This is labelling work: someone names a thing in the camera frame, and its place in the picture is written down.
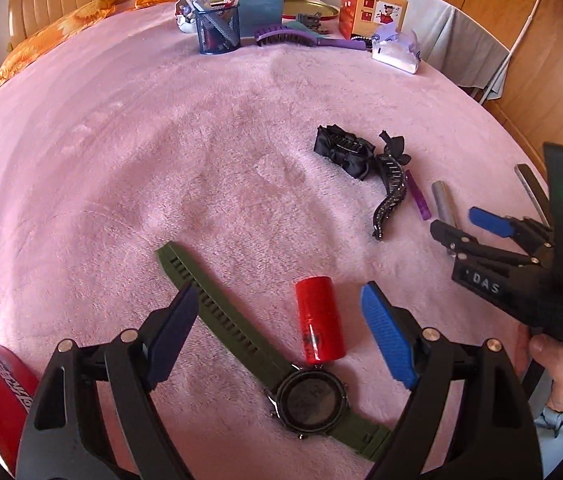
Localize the purple tube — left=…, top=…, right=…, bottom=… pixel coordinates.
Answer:
left=404, top=169, right=433, bottom=222

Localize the large orange flower pillow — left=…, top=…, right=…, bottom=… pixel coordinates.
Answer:
left=0, top=0, right=118, bottom=97

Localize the blue cardboard box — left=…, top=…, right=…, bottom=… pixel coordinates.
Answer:
left=228, top=0, right=287, bottom=37

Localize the green strap wristwatch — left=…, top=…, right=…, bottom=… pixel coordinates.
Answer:
left=156, top=241, right=393, bottom=463

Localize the silver tube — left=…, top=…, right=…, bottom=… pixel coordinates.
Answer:
left=431, top=180, right=457, bottom=229

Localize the black bow scrunchie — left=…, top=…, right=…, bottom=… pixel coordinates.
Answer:
left=313, top=124, right=377, bottom=181

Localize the purple hairbrush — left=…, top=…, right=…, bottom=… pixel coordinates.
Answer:
left=254, top=25, right=369, bottom=52

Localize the red cylinder container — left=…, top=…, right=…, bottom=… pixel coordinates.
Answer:
left=295, top=276, right=347, bottom=365

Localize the red white printed box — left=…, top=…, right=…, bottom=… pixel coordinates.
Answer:
left=339, top=0, right=409, bottom=42

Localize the wooden wardrobe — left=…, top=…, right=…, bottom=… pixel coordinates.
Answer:
left=391, top=0, right=563, bottom=171

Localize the white tissue pack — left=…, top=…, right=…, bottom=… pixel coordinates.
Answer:
left=371, top=29, right=423, bottom=76

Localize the white purple figurine ornament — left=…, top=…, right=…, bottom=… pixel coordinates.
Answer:
left=176, top=0, right=203, bottom=34

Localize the black rhinestone hair clip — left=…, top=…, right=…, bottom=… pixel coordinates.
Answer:
left=371, top=130, right=409, bottom=242

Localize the blue mesh pen holder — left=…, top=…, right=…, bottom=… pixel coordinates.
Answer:
left=194, top=0, right=242, bottom=56

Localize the chair with white cloth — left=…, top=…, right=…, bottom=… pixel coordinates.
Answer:
left=395, top=0, right=513, bottom=107

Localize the gold round tin lid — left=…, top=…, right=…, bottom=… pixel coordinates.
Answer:
left=281, top=0, right=341, bottom=22

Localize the pink fleece blanket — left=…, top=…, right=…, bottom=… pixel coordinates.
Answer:
left=0, top=0, right=552, bottom=480

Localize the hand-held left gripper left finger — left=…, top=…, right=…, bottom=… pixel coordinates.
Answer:
left=16, top=282, right=200, bottom=480

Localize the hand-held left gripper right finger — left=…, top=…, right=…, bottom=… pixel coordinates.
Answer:
left=360, top=281, right=545, bottom=480

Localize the grey green hair claw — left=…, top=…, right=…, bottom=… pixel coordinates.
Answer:
left=293, top=12, right=325, bottom=31

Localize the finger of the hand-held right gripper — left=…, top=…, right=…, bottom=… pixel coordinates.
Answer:
left=468, top=206, right=556, bottom=257
left=430, top=221, right=548, bottom=267

